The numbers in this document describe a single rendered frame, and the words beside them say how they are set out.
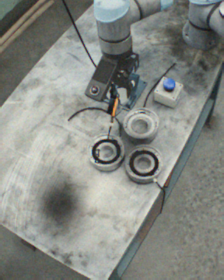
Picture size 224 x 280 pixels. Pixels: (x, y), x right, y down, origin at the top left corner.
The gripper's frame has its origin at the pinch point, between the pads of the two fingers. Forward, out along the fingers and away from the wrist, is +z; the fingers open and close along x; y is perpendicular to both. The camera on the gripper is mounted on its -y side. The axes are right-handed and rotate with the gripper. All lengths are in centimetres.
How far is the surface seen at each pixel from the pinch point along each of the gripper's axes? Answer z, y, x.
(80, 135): 13.2, -7.4, 9.0
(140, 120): 11.4, 3.8, -5.2
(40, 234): 13.1, -40.1, 3.3
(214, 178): 93, 36, -34
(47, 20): 93, 105, 123
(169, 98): 8.8, 13.6, -10.5
